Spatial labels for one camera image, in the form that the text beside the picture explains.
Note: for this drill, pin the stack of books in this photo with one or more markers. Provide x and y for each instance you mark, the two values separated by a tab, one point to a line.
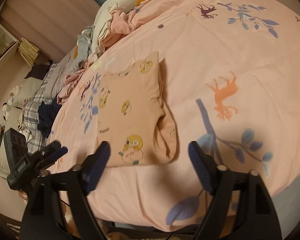
28	51

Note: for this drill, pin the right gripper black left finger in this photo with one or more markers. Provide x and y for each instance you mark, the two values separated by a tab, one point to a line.
43	218

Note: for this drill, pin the grey plaid bed sheet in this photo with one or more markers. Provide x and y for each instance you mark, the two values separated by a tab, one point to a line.
51	85

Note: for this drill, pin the pink cartoon print garment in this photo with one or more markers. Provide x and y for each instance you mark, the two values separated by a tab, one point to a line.
133	117

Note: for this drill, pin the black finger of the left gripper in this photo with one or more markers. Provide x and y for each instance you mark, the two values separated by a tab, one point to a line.
51	159

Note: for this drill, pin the grey white plush duck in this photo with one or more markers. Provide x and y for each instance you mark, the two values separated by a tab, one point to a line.
83	47

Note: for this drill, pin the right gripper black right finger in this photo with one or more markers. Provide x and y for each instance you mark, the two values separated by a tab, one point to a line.
255	217

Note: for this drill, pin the cream white folded blanket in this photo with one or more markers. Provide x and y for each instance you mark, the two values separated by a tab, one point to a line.
111	25

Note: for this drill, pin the dark navy garment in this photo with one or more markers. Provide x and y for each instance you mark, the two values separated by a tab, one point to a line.
47	114

